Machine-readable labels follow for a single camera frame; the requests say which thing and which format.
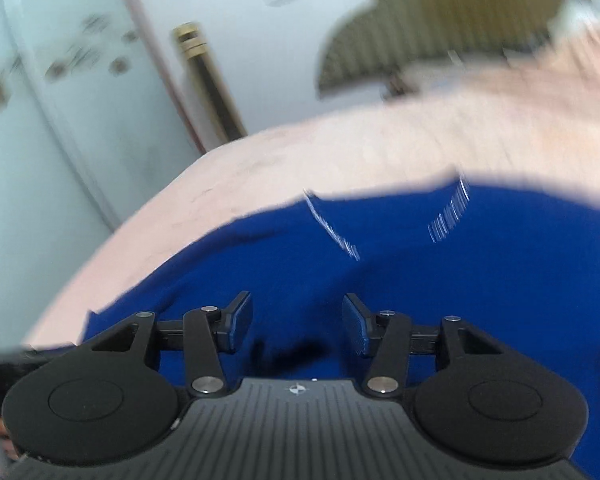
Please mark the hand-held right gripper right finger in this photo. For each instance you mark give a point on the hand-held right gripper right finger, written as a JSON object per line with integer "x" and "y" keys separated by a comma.
{"x": 356, "y": 322}

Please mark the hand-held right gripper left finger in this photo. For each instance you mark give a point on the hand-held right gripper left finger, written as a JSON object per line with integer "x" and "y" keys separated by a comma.
{"x": 240, "y": 320}

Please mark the blue knit sweater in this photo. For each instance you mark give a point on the blue knit sweater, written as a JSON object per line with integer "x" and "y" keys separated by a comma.
{"x": 480, "y": 270}

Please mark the pink bed sheet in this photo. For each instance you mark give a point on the pink bed sheet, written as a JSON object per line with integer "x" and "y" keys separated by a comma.
{"x": 290, "y": 165}

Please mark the brass and wood pole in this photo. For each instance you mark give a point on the brass and wood pole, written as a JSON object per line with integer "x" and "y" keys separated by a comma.
{"x": 207, "y": 85}

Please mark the olive striped headboard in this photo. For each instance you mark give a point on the olive striped headboard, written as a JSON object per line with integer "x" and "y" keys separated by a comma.
{"x": 445, "y": 15}

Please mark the group of brown wall stickers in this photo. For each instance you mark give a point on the group of brown wall stickers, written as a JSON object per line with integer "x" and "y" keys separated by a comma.
{"x": 75, "y": 60}

